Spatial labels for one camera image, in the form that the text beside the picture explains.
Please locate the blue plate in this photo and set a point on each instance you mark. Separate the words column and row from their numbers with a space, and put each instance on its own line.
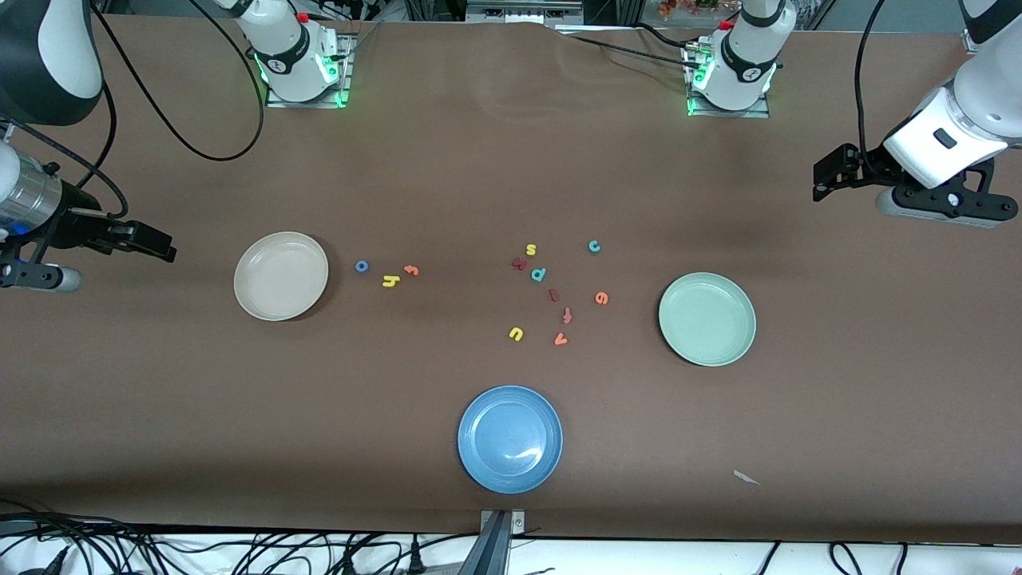
column 509, row 439

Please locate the grey equipment box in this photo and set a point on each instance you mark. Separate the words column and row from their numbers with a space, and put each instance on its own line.
column 523, row 11

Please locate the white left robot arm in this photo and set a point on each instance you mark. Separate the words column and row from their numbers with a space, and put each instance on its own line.
column 746, row 56

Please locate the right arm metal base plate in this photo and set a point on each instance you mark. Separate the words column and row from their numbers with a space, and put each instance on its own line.
column 347, row 76

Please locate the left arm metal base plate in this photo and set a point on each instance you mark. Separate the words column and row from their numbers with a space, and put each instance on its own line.
column 758, row 113

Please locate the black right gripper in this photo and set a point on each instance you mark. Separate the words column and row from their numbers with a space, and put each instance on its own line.
column 80, row 220

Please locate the green plate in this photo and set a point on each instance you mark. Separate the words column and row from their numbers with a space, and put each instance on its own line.
column 707, row 319

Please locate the orange artificial flowers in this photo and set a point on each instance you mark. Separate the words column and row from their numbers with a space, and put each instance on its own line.
column 695, row 6

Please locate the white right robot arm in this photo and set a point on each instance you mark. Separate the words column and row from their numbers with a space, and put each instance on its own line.
column 48, row 48

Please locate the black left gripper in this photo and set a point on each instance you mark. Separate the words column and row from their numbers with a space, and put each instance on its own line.
column 865, row 166

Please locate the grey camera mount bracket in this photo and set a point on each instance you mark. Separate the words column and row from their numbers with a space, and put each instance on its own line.
column 499, row 543

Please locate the brown table cover sheet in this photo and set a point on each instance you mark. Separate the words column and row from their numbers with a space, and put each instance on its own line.
column 511, row 160

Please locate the beige brown plate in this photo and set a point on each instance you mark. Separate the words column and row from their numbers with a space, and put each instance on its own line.
column 279, row 279

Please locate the small white paper scrap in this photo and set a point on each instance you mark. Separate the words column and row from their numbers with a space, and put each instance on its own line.
column 746, row 477

